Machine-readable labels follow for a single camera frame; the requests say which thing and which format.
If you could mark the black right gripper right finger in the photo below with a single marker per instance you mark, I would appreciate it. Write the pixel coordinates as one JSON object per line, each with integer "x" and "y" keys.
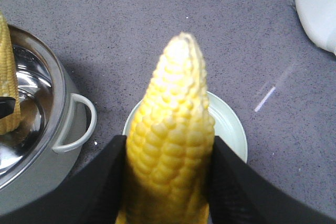
{"x": 237, "y": 194}

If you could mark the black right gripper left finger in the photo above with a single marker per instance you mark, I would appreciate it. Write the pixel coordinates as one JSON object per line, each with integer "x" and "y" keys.
{"x": 91, "y": 196}

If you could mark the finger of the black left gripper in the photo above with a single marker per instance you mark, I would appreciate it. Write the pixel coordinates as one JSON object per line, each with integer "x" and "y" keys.
{"x": 7, "y": 105}

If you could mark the yellow corn cob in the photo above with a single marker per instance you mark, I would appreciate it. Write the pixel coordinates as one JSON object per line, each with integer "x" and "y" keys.
{"x": 183, "y": 198}
{"x": 9, "y": 83}

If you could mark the green electric cooking pot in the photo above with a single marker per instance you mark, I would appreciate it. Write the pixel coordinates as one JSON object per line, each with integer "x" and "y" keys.
{"x": 56, "y": 122}

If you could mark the green plate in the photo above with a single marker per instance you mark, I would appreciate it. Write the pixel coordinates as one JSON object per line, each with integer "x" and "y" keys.
{"x": 231, "y": 127}

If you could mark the white blender machine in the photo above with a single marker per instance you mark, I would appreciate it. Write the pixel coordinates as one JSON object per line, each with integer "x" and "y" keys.
{"x": 317, "y": 18}

